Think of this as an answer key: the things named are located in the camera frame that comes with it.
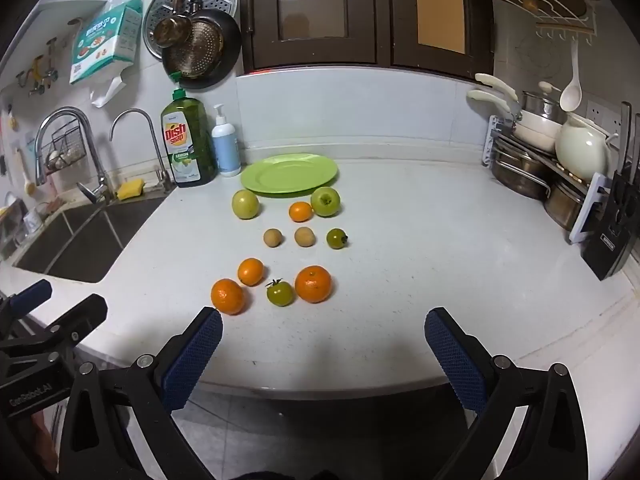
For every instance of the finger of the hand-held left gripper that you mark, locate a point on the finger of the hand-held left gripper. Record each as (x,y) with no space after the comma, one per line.
(75,321)
(31,296)

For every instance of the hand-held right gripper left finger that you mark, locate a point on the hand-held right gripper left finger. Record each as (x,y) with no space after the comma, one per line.
(192,355)

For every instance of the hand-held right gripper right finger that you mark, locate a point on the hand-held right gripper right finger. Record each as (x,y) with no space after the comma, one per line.
(452,355)

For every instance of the green tomato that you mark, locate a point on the green tomato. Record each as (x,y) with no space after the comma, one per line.
(279,293)
(336,239)

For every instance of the large orange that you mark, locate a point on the large orange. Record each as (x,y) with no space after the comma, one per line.
(313,284)

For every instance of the brown kiwi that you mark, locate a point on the brown kiwi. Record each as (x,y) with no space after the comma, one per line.
(273,238)
(304,237)

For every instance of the green plate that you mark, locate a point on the green plate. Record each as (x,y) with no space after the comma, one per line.
(289,174)

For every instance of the person's left hand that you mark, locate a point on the person's left hand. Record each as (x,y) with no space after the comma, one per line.
(44,442)

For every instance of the steel kitchen sink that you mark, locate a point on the steel kitchen sink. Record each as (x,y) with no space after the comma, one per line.
(75,245)

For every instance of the yellow sponge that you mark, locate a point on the yellow sponge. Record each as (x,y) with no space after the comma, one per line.
(130,189)

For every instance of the large steel faucet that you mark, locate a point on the large steel faucet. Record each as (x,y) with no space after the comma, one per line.
(95,160)

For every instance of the yellowish green apple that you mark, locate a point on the yellowish green apple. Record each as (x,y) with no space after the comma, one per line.
(245,204)

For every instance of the small orange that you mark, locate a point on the small orange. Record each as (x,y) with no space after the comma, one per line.
(300,212)

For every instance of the thin steel faucet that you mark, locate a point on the thin steel faucet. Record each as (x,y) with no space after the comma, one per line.
(156,150)

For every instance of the black knife block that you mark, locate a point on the black knife block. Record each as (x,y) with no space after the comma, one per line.
(612,240)

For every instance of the white blue pump bottle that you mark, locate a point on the white blue pump bottle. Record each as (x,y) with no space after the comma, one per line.
(226,147)

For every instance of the green dish soap bottle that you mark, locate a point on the green dish soap bottle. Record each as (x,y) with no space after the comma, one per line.
(186,140)

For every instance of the white plastic bag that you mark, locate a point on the white plastic bag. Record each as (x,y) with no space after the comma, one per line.
(107,91)

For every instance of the white ceramic jug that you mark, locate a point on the white ceramic jug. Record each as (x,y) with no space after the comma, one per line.
(582,150)

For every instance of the steel pot with lid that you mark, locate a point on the steel pot with lid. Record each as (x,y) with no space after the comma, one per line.
(542,105)

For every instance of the teal white box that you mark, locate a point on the teal white box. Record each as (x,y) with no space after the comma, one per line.
(105,40)

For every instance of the white ladle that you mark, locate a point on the white ladle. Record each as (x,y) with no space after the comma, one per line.
(570,95)

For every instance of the black frying pan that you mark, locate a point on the black frying pan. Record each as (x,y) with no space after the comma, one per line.
(220,60)

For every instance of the small copper pot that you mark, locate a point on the small copper pot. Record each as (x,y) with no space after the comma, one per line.
(172,31)

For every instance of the round steel steamer plate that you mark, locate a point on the round steel steamer plate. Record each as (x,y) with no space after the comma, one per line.
(165,0)

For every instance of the dark brown cabinet door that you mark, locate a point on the dark brown cabinet door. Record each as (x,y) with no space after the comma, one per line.
(405,20)
(260,20)

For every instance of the yellow wall hanger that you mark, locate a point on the yellow wall hanger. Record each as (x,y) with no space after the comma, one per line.
(37,70)

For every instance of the wall power socket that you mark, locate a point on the wall power socket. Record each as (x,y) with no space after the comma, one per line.
(600,112)

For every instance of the white hook rail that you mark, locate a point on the white hook rail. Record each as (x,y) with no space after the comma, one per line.
(565,22)

